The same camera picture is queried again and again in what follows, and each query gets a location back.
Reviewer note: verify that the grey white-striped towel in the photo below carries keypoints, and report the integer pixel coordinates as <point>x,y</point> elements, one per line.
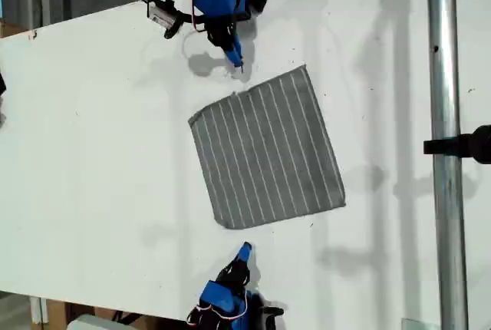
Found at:
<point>264,146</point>

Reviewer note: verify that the light grey box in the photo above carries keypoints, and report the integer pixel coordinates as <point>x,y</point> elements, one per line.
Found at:
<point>92,323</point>

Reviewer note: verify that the brown cardboard box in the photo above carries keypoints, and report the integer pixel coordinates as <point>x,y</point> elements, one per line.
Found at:
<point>11,28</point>

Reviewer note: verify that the black object at table edge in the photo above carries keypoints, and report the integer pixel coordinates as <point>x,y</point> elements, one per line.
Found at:
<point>2,84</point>

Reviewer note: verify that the black clamp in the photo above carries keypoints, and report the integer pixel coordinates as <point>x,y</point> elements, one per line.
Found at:
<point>460,144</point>

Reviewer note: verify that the black camera stalk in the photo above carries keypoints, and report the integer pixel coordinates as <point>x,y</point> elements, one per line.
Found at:
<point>174,28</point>

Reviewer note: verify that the black camera box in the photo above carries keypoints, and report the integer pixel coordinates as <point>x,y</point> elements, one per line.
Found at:
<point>159,13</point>

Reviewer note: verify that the steel post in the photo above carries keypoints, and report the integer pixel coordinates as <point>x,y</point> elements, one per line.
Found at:
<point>445,76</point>

